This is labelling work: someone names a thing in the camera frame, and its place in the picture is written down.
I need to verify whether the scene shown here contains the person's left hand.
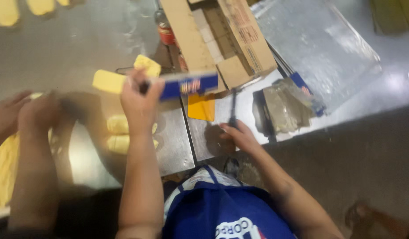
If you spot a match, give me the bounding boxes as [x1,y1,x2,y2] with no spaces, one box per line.
[121,69,165,134]

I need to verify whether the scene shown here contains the person's right hand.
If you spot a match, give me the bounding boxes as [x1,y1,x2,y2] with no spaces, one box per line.
[219,120,263,154]

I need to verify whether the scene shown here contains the black handled knife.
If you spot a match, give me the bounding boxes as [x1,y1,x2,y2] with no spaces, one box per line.
[229,88,240,129]

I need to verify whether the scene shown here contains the blue butter box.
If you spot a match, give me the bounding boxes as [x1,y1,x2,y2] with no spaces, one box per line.
[148,71,219,102]

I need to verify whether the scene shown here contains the small yellow butter block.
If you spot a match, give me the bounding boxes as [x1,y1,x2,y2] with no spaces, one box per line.
[134,54,162,78]

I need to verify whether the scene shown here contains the long yellow butter block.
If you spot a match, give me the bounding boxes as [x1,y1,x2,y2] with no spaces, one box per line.
[92,69,127,95]

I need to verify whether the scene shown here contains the yellow plastic scraper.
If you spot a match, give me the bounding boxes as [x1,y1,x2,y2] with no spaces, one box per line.
[187,93,216,122]

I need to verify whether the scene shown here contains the yellow dough roll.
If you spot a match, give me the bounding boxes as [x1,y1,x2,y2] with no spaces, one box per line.
[106,134,159,155]
[106,114,158,135]

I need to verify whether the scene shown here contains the red can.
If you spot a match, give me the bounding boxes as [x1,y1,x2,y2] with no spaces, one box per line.
[154,9,177,46]

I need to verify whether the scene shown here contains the steel tray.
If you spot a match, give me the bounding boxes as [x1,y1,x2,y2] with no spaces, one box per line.
[100,99,196,177]

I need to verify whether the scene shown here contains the open cardboard carton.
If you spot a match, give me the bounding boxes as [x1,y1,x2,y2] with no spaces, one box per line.
[159,0,278,94]

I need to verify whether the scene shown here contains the blue apron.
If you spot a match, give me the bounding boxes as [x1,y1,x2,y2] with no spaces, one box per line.
[162,165,297,239]

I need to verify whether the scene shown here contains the clear plastic sheet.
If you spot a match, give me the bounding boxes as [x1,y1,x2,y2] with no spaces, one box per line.
[250,0,383,114]

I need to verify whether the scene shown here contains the yellow dough piece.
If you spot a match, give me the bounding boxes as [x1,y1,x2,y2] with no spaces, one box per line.
[26,0,56,16]
[0,0,20,27]

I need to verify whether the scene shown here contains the large yellow dough mass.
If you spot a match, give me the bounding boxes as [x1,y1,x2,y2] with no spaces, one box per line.
[0,128,54,209]

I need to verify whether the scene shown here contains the brown sandal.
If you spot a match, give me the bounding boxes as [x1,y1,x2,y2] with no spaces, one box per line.
[345,201,409,239]

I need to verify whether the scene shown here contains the brown cardboard box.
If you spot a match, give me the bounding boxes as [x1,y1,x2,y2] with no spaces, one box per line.
[370,0,409,36]

